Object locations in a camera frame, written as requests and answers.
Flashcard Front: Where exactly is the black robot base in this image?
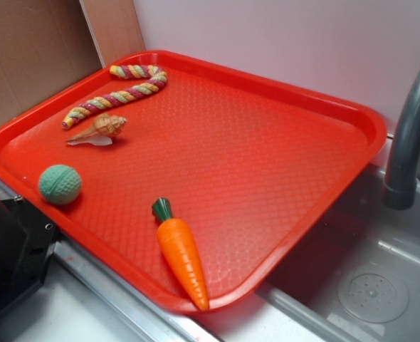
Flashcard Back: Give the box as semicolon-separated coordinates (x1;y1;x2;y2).
0;197;58;316

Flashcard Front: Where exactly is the green dimpled ball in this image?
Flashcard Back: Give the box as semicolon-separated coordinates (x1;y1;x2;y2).
38;165;82;206

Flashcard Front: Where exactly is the red plastic tray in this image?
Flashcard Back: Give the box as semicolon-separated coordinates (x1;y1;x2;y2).
0;51;387;314

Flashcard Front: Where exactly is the orange toy carrot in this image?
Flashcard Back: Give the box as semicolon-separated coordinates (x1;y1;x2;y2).
152;197;210;311

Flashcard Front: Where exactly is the tan spiral seashell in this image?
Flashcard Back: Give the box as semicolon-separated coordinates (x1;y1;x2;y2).
66;113;128;146

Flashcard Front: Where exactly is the grey plastic sink basin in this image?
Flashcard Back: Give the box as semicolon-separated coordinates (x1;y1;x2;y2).
199;167;420;341

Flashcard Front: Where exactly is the grey curved faucet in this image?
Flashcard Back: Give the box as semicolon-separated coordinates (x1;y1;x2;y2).
382;71;420;210

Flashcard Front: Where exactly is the brown cardboard panel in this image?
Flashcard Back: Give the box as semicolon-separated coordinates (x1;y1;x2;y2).
0;1;101;126

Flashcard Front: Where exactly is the twisted multicolour rope toy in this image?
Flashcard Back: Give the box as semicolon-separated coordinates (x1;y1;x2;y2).
61;65;168;130

